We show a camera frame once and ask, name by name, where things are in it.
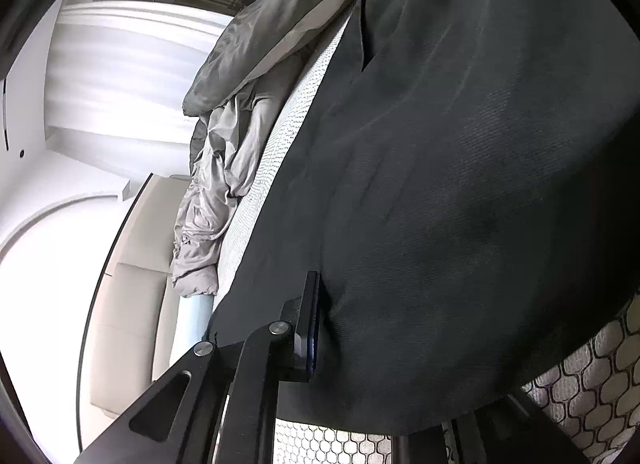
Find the white curtain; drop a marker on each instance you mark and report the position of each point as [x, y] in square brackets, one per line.
[125, 94]

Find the light blue pillow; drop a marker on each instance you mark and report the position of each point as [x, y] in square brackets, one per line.
[197, 319]

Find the black pants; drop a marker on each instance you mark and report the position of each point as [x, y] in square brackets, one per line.
[450, 194]

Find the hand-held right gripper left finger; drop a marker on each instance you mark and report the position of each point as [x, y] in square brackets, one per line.
[300, 339]

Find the beige padded headboard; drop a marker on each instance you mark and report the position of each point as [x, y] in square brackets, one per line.
[130, 319]

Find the dark grey duvet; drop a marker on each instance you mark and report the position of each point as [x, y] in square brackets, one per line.
[250, 34]

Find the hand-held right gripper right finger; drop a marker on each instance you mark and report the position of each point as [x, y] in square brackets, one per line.
[525, 436]

